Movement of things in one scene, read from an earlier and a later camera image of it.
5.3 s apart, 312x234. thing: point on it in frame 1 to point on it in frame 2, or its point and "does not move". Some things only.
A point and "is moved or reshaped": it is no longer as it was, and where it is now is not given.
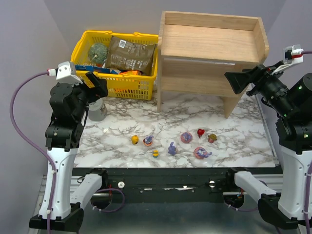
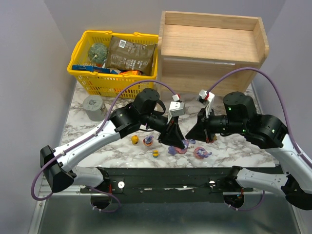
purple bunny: x=147 y=141 does not move
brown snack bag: x=125 y=54 does not move
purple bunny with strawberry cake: x=171 y=149 does not move
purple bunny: x=201 y=153 does not move
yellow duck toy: x=134 y=139 does not move
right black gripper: x=250 y=81 to x=202 y=124
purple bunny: x=186 y=137 is moved or reshaped
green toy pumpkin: x=98 y=53 does not move
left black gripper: x=92 y=86 to x=168 y=128
